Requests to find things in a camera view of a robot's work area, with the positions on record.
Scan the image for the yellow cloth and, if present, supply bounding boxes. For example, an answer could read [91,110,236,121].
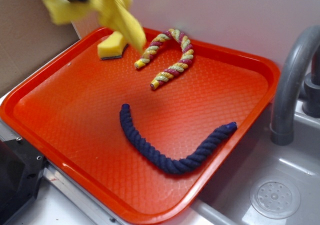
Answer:
[42,0,146,53]

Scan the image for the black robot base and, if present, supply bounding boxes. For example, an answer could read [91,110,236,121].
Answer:
[0,138,47,225]

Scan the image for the brown cardboard panel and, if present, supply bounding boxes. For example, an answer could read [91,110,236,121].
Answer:
[0,0,103,98]

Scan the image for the yellow sponge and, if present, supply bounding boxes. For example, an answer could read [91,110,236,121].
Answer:
[97,31,128,60]

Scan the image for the orange plastic tray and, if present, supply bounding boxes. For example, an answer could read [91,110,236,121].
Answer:
[0,28,280,225]

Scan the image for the grey faucet spout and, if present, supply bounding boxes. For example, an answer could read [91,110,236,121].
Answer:
[270,25,320,146]

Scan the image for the grey plastic sink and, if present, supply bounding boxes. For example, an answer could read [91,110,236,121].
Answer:
[0,94,320,225]

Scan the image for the round sink drain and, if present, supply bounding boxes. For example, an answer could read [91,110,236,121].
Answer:
[249,176,301,220]

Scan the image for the multicoloured twisted rope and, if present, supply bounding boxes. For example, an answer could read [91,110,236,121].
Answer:
[134,28,195,91]

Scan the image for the dark blue twisted rope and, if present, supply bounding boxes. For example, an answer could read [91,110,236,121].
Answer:
[119,103,238,175]

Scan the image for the dark grey faucet handle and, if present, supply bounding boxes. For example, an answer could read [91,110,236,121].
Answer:
[302,47,320,118]

